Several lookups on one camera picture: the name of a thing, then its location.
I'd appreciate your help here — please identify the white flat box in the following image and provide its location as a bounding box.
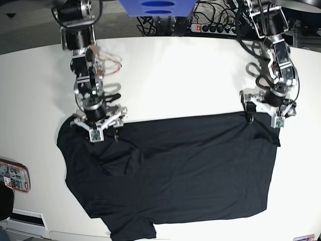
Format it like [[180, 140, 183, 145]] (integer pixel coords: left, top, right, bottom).
[[1, 208, 48, 238]]

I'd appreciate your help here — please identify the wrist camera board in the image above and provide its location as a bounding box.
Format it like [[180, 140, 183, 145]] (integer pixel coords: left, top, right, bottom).
[[89, 128, 104, 143], [271, 115, 285, 129]]

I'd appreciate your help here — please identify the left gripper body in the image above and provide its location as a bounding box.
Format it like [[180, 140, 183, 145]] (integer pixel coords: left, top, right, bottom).
[[240, 88, 296, 119]]

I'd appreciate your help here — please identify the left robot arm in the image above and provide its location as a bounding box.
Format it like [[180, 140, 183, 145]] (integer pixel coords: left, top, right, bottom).
[[236, 1, 300, 129]]

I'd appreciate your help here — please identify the black T-shirt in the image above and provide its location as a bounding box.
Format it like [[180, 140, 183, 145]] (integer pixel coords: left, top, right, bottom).
[[57, 112, 280, 240]]

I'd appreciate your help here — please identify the blue plastic box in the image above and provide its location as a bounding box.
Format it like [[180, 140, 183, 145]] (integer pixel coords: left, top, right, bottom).
[[119, 0, 197, 17]]

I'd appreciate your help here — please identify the black remote control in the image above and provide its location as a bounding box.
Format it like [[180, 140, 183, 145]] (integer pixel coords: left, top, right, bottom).
[[172, 17, 190, 37]]

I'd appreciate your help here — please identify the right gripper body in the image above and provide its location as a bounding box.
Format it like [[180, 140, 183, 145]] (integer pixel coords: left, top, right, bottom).
[[70, 104, 127, 131]]

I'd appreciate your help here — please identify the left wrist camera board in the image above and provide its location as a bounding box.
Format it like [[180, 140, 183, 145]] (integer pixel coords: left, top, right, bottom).
[[271, 115, 285, 129]]

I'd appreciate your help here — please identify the white power strip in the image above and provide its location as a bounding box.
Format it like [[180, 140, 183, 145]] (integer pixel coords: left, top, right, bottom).
[[190, 24, 236, 36]]

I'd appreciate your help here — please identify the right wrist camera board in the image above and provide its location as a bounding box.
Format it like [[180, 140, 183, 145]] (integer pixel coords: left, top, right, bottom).
[[89, 128, 104, 143]]

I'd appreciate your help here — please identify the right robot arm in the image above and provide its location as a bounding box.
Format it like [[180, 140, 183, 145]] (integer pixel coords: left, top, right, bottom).
[[51, 1, 127, 143]]

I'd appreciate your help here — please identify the sticker card at edge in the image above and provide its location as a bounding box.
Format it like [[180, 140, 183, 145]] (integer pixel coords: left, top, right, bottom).
[[293, 234, 315, 241]]

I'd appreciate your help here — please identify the orange clear tool case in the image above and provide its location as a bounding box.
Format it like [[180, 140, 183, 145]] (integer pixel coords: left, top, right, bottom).
[[1, 159, 31, 193]]

